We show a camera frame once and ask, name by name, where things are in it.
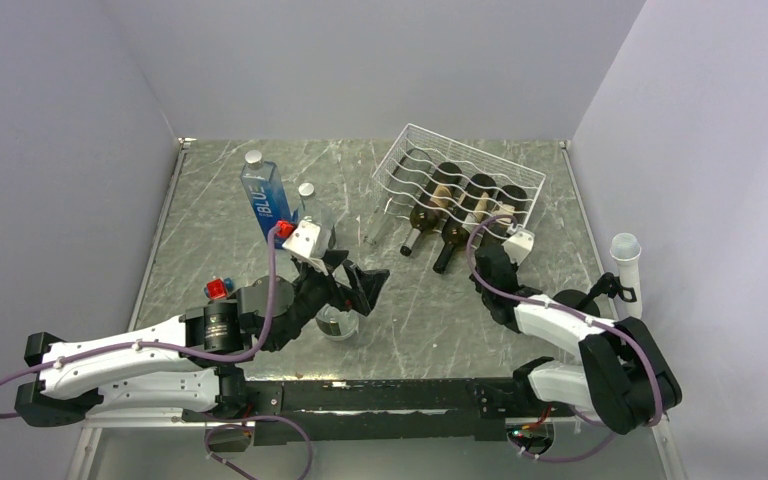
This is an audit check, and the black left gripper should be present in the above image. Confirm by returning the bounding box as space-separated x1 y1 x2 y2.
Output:
268 249 389 352

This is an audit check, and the green labelled wine bottle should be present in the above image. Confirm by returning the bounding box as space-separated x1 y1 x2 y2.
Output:
480 184 529 246

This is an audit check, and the dark olive wine bottle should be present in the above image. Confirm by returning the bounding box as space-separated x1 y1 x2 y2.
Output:
399 162 462 257

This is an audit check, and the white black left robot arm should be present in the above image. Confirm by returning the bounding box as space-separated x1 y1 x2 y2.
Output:
14 250 390 428

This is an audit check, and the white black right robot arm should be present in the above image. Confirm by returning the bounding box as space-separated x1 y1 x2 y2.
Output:
468 244 683 435

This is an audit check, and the clear silver cap bottle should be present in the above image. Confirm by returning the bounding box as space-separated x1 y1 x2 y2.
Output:
315 305 360 341

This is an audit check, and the small clear silver-cap bottle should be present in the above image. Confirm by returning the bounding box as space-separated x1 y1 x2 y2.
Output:
293 182 337 249

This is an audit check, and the blue water bottle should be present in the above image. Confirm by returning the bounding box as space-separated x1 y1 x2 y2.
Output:
240 150 292 238

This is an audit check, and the black microphone stand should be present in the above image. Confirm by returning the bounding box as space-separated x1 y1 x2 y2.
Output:
553 272 639 317

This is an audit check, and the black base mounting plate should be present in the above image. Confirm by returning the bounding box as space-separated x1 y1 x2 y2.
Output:
180 377 577 446

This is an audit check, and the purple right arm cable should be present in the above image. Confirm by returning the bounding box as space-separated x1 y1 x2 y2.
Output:
466 215 665 464

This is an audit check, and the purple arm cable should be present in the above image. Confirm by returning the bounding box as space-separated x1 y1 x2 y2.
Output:
0 221 316 480
466 215 665 464

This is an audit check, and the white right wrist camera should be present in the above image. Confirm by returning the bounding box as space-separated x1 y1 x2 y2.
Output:
502 228 535 266

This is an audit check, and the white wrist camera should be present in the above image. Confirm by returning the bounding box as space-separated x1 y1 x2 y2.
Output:
283 220 331 275
502 228 535 266

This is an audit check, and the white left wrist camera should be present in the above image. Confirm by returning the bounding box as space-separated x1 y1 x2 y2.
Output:
283 220 331 275

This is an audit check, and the white wire wine rack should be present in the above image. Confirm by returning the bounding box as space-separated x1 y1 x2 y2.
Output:
372 123 547 243

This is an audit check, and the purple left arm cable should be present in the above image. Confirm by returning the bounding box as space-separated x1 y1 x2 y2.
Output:
0 221 316 480

